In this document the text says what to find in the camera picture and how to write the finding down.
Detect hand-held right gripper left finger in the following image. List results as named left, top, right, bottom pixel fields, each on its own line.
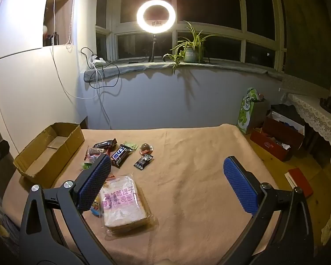
left=19, top=154, right=119, bottom=265

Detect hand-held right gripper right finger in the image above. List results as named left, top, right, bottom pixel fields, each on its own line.
left=221, top=156, right=315, bottom=265

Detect white pink snack bag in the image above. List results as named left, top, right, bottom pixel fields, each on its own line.
left=98, top=174, right=158, bottom=236

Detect dark chocolate bar white lettering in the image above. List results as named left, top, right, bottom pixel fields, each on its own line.
left=111, top=144, right=134, bottom=169

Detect small dark snack packet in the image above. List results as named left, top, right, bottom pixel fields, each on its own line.
left=134, top=155, right=154, bottom=170

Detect small colourful candy packet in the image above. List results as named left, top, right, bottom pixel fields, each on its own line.
left=90, top=199, right=103, bottom=216

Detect brown cake in clear packet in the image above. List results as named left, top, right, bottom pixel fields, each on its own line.
left=84, top=147, right=111, bottom=161

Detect brown wrapped snack bar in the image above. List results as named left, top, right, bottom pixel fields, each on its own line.
left=93, top=138, right=118, bottom=149

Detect red cardboard box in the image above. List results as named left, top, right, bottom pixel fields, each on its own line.
left=250, top=116, right=305, bottom=162

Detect pink round candy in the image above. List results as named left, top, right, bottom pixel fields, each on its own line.
left=139, top=143, right=154, bottom=155

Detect red book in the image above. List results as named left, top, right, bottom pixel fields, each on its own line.
left=288, top=168, right=314, bottom=198

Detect white cabinet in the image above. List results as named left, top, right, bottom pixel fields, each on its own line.
left=0, top=0, right=85, bottom=159

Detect green white carton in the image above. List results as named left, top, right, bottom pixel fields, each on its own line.
left=237, top=87, right=263, bottom=134

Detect black bag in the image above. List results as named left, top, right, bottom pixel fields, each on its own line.
left=270, top=104, right=304, bottom=129

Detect white lace tablecloth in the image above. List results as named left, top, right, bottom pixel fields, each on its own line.
left=288, top=93, right=331, bottom=164

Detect white charger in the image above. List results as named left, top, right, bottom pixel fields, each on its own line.
left=90, top=57, right=107, bottom=68

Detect dark bottles on shelf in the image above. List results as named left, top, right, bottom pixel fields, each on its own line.
left=45, top=32, right=59, bottom=46

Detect potted spider plant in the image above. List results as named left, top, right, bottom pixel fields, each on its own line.
left=163, top=21, right=218, bottom=74

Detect black light stand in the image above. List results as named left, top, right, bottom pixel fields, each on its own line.
left=147, top=19, right=166, bottom=62

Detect black cable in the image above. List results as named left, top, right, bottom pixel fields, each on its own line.
left=81, top=47, right=121, bottom=89

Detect white cable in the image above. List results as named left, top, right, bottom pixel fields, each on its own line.
left=48, top=0, right=111, bottom=129

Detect wooden wall shelf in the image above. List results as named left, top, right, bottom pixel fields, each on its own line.
left=43, top=0, right=75, bottom=47

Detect ring light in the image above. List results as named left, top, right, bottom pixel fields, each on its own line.
left=136, top=0, right=177, bottom=31

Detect window frame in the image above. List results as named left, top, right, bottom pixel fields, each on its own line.
left=95, top=0, right=288, bottom=71

